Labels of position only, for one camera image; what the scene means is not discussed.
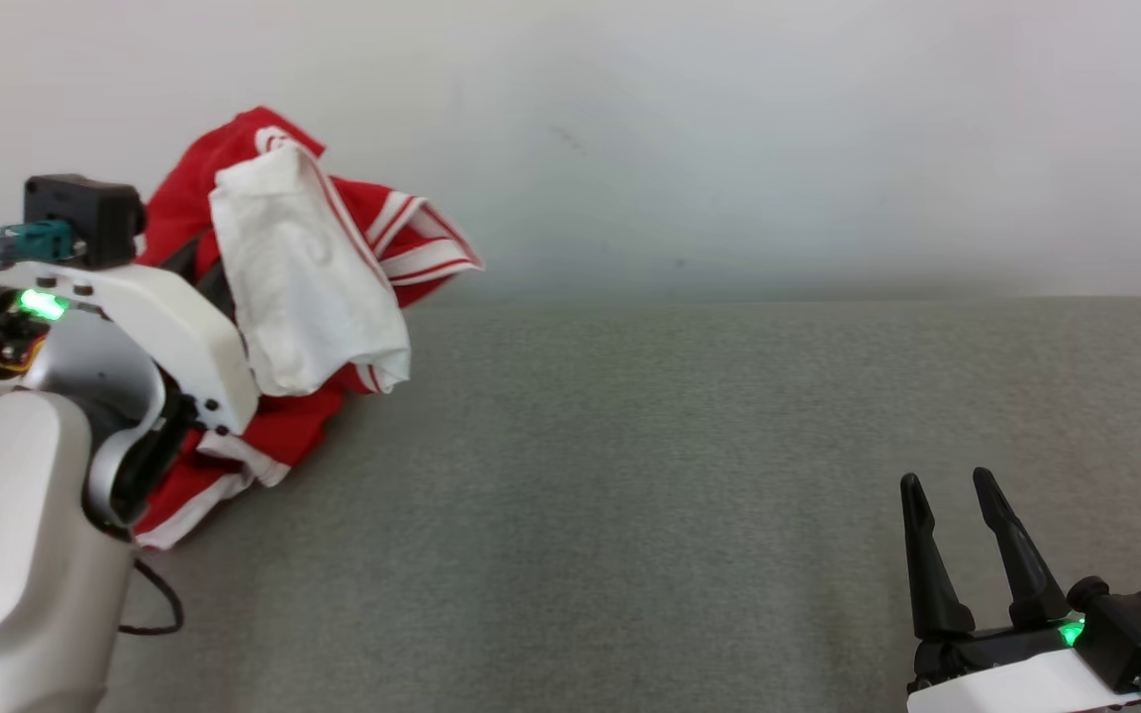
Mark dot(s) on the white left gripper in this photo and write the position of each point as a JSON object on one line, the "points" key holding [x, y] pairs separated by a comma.
{"points": [[184, 327]]}

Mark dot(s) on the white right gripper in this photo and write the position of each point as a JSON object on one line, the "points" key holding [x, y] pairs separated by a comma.
{"points": [[1006, 683]]}

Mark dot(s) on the red shorts with white stripes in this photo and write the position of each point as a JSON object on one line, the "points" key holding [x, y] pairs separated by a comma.
{"points": [[184, 208]]}

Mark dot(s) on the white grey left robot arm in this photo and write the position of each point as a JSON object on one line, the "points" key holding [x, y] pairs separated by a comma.
{"points": [[6, 535]]}

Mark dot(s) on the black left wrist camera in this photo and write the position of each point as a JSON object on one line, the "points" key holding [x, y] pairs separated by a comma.
{"points": [[85, 213]]}

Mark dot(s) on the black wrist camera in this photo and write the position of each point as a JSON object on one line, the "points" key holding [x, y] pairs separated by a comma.
{"points": [[85, 213], [1140, 634]]}

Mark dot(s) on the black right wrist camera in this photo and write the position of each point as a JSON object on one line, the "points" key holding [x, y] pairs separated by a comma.
{"points": [[1140, 634]]}

